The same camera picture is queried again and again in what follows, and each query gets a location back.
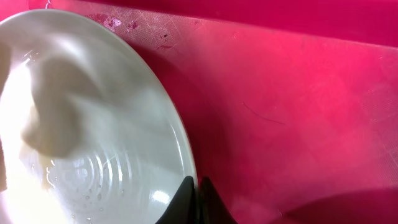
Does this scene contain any red plastic tray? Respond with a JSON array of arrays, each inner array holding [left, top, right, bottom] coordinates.
[[1, 1, 397, 223]]

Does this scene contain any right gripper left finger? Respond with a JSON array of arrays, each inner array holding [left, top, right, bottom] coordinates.
[[155, 176, 197, 224]]

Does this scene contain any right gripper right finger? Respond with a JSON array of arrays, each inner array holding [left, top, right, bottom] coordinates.
[[199, 177, 238, 224]]

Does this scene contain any white front plate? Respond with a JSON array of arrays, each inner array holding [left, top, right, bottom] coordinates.
[[1, 9, 197, 223]]

